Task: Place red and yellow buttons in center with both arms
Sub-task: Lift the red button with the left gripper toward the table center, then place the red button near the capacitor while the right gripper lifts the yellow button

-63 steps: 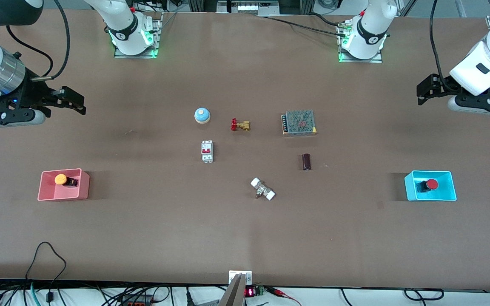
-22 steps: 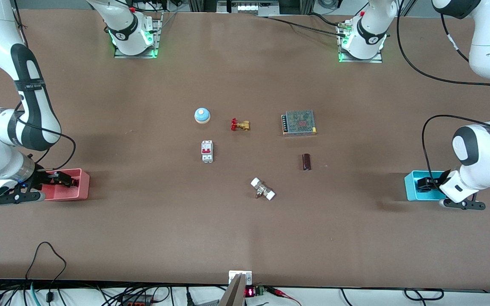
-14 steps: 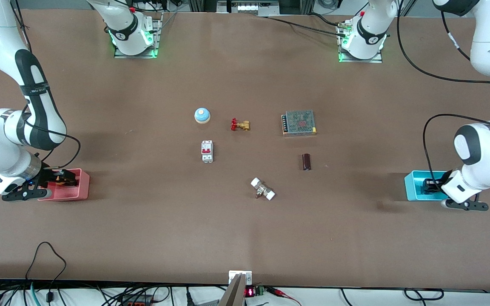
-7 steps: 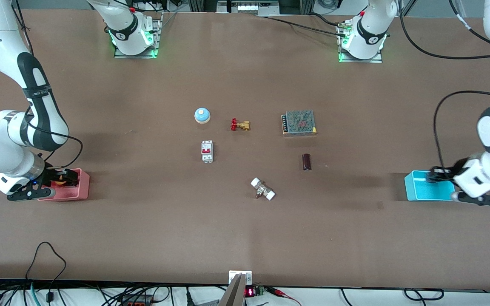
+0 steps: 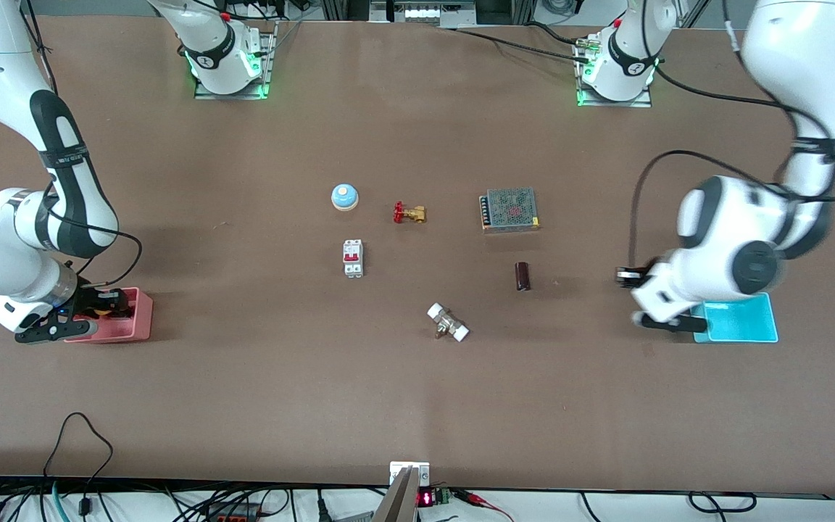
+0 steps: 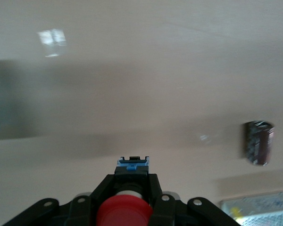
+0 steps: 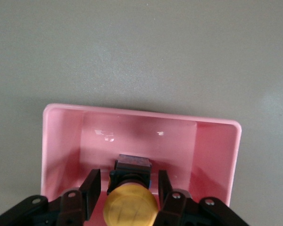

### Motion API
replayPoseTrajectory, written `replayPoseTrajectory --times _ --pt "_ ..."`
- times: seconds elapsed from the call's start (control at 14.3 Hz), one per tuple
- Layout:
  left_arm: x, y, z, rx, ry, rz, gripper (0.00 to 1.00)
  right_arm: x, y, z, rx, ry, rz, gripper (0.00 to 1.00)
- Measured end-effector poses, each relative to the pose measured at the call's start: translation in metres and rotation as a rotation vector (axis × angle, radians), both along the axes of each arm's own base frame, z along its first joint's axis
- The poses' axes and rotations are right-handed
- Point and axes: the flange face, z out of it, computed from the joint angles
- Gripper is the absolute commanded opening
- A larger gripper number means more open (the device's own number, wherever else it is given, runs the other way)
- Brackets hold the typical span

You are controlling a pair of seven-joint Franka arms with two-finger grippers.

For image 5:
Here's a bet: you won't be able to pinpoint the pink plastic bin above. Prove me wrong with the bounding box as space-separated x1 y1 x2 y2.
64 288 154 344

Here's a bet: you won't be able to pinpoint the blue plastic bin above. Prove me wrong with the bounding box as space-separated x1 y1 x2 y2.
693 292 779 344

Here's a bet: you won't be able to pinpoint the metal mesh power supply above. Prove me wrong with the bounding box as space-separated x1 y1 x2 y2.
480 188 541 233

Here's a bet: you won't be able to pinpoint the metal fitting white end caps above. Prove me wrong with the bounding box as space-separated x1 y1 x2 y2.
426 302 470 343

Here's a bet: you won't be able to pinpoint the red clip test lead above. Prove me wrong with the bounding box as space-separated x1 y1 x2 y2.
454 489 514 522

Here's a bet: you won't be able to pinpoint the grey equipment box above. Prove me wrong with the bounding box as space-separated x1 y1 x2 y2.
369 0 478 27

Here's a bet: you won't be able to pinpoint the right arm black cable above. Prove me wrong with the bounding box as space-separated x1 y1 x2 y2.
20 0 144 289

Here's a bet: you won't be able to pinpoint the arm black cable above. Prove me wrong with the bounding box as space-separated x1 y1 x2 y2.
20 0 144 289
628 0 835 270

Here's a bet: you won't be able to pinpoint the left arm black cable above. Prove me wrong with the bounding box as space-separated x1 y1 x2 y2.
628 0 835 270

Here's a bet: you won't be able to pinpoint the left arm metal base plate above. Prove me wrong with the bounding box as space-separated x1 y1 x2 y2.
576 36 655 109

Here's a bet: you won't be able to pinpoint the black looped cable with ferrite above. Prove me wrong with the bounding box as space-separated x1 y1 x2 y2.
43 413 115 517

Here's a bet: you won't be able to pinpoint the black coiled cable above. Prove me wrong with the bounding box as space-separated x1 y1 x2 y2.
688 492 757 514

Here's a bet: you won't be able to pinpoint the long black cable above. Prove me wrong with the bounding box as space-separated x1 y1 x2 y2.
441 26 592 65

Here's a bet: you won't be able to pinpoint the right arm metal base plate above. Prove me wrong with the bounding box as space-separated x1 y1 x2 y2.
194 20 278 101

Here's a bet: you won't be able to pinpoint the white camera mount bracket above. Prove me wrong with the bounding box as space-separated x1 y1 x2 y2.
389 461 431 488

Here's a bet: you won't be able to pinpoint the grey metal mount bar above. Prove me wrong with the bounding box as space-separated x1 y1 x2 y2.
373 466 420 522

